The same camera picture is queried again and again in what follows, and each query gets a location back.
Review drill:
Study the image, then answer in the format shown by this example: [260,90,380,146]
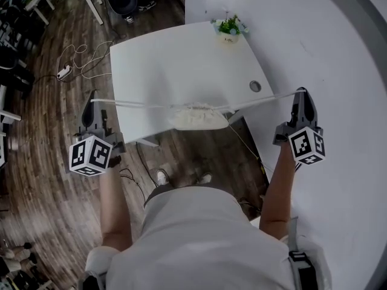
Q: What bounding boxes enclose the black floor cable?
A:
[119,142,158,205]

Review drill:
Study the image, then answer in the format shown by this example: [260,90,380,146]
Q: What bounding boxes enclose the grey shoulder strap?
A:
[285,216,322,290]

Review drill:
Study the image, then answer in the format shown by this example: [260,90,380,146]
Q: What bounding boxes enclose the cream drawstring cloth bag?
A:
[90,89,306,131]

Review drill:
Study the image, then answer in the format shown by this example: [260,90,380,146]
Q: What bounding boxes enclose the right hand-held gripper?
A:
[273,88,326,166]

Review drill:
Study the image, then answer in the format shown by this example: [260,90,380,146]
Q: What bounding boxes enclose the white desk frame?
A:
[0,85,22,167]

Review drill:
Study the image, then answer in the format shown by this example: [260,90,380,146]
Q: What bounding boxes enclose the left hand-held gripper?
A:
[68,90,126,176]

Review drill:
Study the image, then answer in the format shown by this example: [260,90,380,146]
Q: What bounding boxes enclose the white power strip with cable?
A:
[57,40,114,80]

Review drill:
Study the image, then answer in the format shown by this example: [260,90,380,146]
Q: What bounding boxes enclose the person's white shirt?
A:
[85,185,332,290]

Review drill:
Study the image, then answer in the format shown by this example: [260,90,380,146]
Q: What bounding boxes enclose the person's dark trousers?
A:
[144,183,182,208]

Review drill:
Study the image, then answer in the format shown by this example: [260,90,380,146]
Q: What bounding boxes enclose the person's left forearm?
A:
[99,166,133,253]

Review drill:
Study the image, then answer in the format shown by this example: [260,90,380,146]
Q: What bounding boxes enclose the small potted green plant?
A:
[210,14,250,45]

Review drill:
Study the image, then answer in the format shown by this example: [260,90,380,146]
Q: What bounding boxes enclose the white table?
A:
[109,21,275,148]

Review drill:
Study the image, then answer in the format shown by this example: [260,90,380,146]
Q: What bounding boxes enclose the row of black office chairs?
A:
[0,0,36,100]

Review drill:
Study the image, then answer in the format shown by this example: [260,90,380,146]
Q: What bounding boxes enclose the thin white cable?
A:
[228,124,273,175]

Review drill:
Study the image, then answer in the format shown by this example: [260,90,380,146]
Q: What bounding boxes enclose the person's right forearm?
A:
[259,145,299,240]

